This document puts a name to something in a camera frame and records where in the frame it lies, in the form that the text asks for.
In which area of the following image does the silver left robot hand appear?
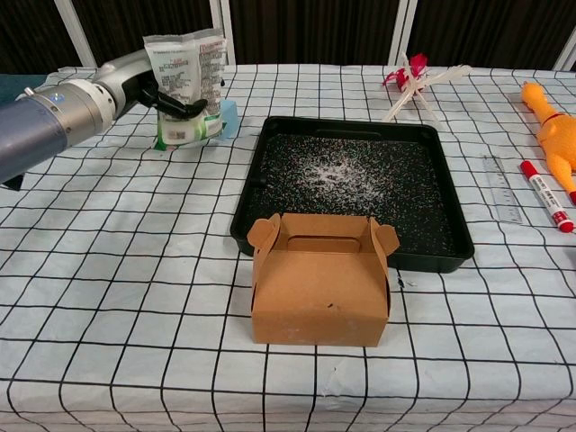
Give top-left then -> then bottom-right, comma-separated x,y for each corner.
96,48 -> 209,120

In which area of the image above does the white green packet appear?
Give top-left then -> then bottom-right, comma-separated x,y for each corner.
142,27 -> 229,152

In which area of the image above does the black rectangular tray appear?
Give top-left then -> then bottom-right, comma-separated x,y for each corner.
229,115 -> 477,275

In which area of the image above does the light blue sponge block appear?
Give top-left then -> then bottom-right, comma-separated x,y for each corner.
220,99 -> 242,140

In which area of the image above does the white black checkered tablecloth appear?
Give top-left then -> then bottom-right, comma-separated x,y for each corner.
0,62 -> 576,432

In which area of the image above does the white feather toy red tip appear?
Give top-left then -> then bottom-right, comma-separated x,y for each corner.
380,52 -> 473,123

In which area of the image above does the brown cardboard carry box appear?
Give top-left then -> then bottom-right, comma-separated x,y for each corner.
246,212 -> 401,347

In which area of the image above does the transparent plastic ruler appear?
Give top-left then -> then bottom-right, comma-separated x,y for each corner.
483,155 -> 524,225

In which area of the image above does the red white marker pen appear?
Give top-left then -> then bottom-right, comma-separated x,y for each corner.
519,160 -> 575,234

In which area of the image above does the yellow rubber chicken toy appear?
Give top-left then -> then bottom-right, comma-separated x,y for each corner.
520,80 -> 576,206

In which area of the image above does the white screen frame post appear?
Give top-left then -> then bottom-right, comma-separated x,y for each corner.
211,0 -> 238,65
555,26 -> 576,72
385,0 -> 419,67
59,0 -> 98,68

